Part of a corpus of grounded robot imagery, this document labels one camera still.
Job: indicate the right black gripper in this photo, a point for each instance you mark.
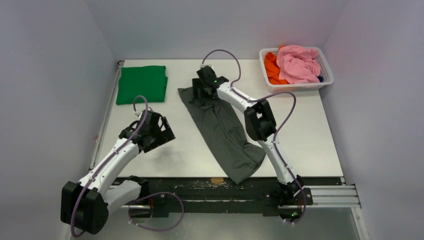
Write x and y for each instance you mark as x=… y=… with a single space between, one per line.
x=200 y=90

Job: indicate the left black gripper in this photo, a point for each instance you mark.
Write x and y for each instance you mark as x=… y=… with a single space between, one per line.
x=162 y=133

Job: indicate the dark grey t-shirt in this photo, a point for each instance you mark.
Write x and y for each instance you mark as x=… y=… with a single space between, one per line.
x=224 y=135

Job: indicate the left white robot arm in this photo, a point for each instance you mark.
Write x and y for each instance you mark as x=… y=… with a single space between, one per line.
x=87 y=203

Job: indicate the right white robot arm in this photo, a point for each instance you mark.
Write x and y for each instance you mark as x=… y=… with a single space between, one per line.
x=260 y=125

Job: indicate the folded green t-shirt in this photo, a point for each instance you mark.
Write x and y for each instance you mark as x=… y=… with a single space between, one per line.
x=149 y=81

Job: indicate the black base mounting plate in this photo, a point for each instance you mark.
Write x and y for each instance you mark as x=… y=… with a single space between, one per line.
x=256 y=195

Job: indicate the brown tape piece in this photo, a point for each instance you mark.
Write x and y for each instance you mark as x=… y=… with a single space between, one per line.
x=217 y=180

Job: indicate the orange t-shirt in basket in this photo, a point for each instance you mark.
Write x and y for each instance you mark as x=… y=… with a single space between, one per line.
x=273 y=70

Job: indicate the pink crumpled t-shirt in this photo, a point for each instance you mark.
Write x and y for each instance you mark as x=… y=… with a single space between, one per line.
x=298 y=65

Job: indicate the white plastic laundry basket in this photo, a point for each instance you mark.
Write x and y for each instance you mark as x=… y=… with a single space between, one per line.
x=326 y=73

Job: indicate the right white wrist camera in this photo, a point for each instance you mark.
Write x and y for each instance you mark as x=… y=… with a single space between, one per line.
x=208 y=66

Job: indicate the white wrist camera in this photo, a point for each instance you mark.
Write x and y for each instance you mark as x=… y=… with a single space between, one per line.
x=139 y=113
x=208 y=66

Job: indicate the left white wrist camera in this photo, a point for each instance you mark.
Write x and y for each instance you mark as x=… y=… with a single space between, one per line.
x=139 y=113

